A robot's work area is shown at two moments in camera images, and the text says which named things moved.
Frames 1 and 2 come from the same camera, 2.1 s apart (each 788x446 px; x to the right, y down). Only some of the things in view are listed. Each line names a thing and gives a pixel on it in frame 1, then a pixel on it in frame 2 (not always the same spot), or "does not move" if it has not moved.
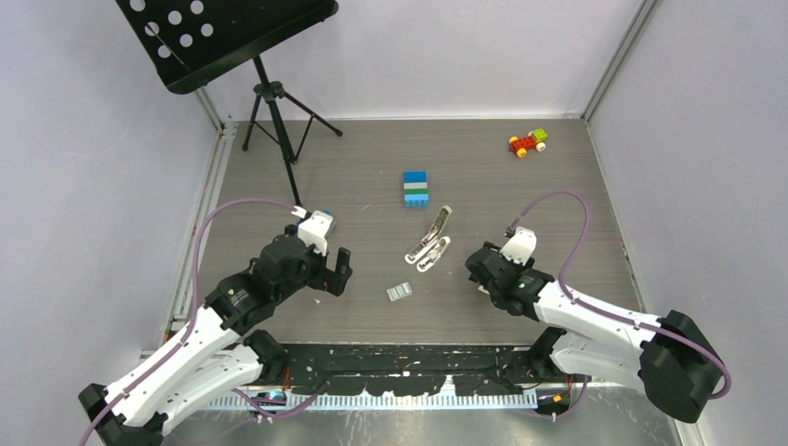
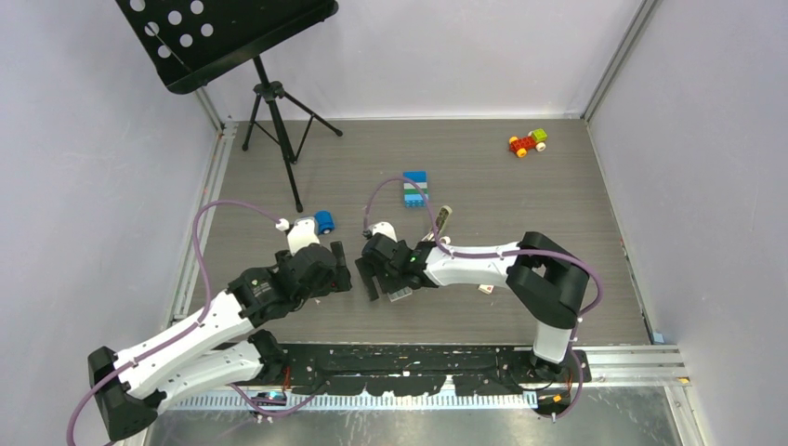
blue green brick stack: x=415 y=189 does not move
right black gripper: x=518 y=266 -> x=368 y=268
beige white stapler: x=431 y=235 does not move
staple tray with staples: x=399 y=291 does not move
